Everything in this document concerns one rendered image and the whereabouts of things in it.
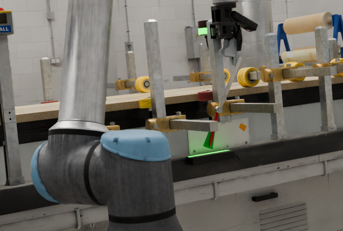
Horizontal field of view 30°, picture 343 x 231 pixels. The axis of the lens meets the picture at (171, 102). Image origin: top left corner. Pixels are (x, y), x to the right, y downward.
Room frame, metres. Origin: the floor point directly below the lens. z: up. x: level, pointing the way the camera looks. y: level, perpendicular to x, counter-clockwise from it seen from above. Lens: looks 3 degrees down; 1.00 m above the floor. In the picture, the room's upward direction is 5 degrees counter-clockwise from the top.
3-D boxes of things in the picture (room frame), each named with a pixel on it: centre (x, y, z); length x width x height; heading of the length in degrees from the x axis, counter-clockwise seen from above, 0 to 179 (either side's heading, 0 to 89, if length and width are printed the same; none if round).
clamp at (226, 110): (2.30, -0.19, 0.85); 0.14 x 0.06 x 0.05; 119
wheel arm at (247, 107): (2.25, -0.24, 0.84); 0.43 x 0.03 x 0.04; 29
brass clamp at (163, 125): (2.18, 0.03, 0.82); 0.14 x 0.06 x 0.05; 119
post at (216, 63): (2.29, -0.17, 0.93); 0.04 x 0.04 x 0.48; 29
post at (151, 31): (2.17, 0.05, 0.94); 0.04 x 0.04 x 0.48; 29
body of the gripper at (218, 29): (2.22, -0.21, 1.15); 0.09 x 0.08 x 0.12; 119
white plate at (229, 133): (2.26, -0.16, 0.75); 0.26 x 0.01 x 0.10; 119
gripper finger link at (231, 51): (2.21, -0.22, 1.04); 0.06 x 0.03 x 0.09; 119
